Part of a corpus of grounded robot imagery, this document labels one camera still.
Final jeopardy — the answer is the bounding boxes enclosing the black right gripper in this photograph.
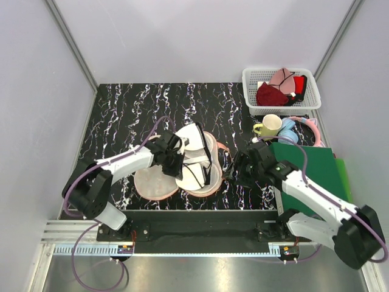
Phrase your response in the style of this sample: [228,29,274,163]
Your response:
[221,151,264,189]

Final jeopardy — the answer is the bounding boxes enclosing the white bra with black straps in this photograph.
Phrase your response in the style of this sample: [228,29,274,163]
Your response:
[176,122,213,192]

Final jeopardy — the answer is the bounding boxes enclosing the pink floral mesh laundry bag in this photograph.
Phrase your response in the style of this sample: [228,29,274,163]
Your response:
[134,132,229,200]

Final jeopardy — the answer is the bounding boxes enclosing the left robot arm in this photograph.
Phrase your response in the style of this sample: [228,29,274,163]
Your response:
[62,130,188,241]

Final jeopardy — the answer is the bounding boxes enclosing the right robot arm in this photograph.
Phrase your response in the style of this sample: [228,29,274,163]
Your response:
[225,142,388,269]

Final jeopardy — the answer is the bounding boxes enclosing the dark red lace bra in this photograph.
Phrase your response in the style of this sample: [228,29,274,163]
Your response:
[256,83,289,106]

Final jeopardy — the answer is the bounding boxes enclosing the white plastic laundry basket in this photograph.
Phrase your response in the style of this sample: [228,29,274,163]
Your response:
[242,67,322,116]

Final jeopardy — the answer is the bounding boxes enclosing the pink bra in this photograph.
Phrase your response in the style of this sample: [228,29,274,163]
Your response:
[268,68,295,95]

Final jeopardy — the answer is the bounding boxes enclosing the bright red bra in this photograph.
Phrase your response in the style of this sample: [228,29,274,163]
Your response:
[288,75,308,103]

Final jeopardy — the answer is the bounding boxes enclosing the yellow mug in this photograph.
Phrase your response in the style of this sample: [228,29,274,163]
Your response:
[253,114,283,141]

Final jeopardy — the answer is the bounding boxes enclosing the blue pink cat-ear headphones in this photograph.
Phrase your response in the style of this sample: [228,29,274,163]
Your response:
[278,116,326,148]

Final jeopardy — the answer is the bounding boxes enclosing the black marble-pattern mat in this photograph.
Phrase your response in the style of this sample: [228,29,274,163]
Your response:
[79,83,277,210]

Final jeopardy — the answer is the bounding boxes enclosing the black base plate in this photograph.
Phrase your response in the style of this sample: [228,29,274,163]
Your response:
[97,210,295,252]

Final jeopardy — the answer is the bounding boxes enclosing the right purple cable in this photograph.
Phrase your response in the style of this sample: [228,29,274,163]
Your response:
[250,135,389,264]

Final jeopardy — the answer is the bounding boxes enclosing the green ring binder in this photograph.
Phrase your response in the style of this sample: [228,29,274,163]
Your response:
[270,142,352,216]

